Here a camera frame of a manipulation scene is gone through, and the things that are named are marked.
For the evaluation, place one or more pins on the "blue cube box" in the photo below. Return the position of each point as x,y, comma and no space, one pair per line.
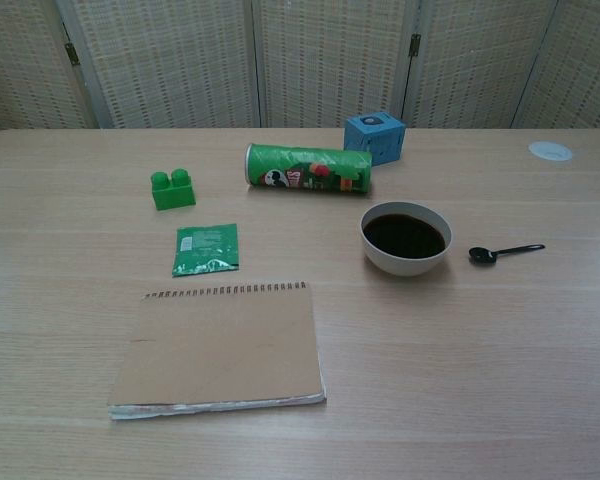
380,145

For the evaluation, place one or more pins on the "woven folding screen panel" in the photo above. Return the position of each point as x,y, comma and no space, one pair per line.
330,60
580,65
480,60
20,65
170,60

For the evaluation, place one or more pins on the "white bowl with dark liquid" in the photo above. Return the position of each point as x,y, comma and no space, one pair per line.
405,268

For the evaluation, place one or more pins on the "green toy building brick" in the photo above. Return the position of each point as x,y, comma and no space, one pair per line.
172,197

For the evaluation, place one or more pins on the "black plastic spoon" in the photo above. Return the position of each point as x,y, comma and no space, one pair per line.
480,256

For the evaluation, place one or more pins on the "green foil sachet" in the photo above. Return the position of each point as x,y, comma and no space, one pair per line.
205,250

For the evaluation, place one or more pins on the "green Pringles can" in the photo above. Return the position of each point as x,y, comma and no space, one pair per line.
305,170

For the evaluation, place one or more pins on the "brown spiral notebook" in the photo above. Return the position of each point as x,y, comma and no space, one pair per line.
220,350

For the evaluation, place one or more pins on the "brass screen hinge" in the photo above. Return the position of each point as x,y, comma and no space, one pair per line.
70,52
415,44

